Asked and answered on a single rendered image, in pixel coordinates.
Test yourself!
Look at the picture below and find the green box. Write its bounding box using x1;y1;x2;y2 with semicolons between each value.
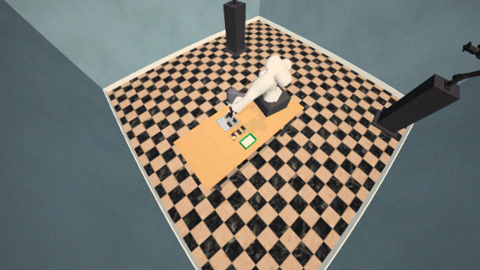
239;132;257;150

